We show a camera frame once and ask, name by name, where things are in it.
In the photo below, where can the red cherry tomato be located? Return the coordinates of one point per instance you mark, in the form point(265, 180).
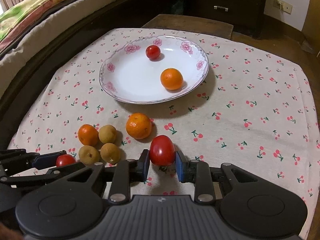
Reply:
point(64, 160)
point(153, 52)

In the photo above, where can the brown longan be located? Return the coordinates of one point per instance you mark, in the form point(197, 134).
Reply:
point(110, 153)
point(88, 155)
point(107, 134)

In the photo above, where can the oval red tomato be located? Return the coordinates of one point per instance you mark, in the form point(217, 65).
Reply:
point(162, 151)

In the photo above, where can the white floral plate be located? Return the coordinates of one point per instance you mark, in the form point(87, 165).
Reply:
point(129, 76)

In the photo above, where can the colourful floral quilt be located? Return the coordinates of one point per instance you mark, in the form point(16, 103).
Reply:
point(18, 18)

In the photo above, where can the wooden low table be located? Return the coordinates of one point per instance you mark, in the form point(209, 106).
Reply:
point(191, 24)

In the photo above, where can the dark wooden bed frame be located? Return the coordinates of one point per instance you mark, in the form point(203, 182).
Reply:
point(36, 74)

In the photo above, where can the dark wooden nightstand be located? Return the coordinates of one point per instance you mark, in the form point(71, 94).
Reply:
point(245, 15)

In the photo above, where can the wooden wardrobe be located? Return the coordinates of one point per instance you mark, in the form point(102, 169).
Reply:
point(312, 24)

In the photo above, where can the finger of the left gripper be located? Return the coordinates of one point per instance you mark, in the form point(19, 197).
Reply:
point(21, 160)
point(51, 175)

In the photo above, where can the grey bed mattress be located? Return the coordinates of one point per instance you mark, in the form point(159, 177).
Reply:
point(41, 34)

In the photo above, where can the wall power socket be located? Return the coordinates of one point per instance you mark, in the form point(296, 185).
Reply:
point(283, 6)

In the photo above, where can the small orange tangerine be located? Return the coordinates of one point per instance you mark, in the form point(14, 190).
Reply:
point(171, 79)

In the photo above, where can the cherry print tablecloth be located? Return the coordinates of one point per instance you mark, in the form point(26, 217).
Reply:
point(254, 109)

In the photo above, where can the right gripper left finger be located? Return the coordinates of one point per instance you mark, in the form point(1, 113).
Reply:
point(128, 171)

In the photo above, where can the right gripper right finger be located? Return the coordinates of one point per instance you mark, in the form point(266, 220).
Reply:
point(198, 173)

